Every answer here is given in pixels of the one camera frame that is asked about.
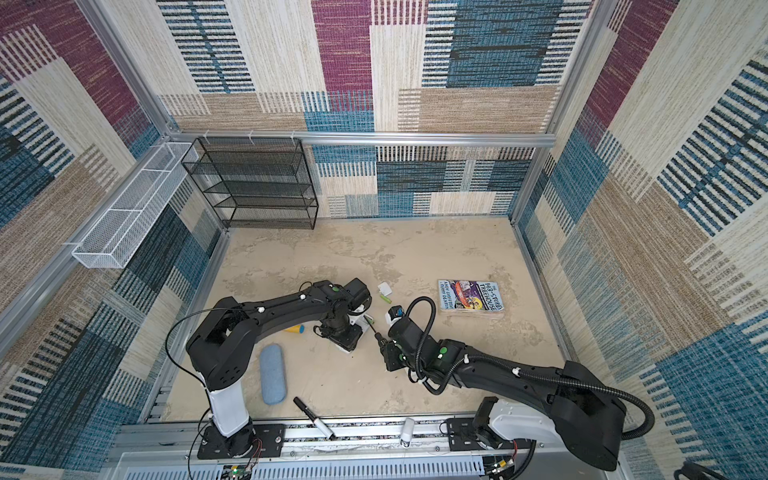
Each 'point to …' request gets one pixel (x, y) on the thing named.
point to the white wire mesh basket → (120, 231)
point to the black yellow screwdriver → (377, 334)
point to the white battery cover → (385, 289)
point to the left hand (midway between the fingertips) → (349, 339)
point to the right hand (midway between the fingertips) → (387, 354)
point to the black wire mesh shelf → (255, 182)
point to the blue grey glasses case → (272, 374)
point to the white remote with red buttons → (364, 321)
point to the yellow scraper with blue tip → (296, 329)
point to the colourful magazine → (470, 295)
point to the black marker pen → (317, 421)
